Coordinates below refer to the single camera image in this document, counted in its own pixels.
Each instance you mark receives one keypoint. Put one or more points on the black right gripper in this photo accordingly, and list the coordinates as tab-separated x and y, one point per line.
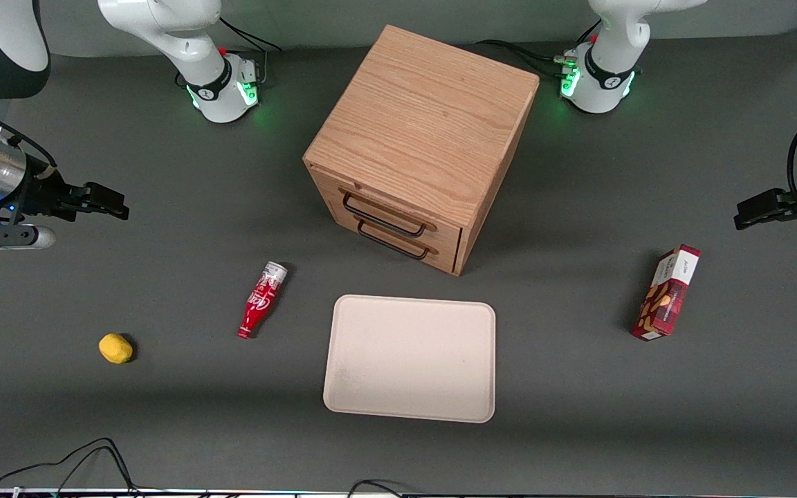
44	194

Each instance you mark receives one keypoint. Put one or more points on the red coke bottle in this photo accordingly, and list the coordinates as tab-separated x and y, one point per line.
260	304

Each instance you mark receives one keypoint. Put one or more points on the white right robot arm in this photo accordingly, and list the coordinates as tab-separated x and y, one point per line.
184	41

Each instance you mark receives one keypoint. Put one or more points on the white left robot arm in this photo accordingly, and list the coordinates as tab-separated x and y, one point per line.
609	62

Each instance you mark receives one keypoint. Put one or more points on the beige rectangular tray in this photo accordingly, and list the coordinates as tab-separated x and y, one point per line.
409	358

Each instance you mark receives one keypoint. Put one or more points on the red snack box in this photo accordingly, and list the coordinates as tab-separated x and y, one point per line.
667	294

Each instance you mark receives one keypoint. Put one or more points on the yellow lemon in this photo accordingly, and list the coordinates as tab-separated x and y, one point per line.
115	348

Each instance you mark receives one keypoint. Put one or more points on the wooden drawer cabinet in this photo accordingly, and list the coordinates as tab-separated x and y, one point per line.
426	131

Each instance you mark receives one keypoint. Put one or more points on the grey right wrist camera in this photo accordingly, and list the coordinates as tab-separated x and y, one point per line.
4	236

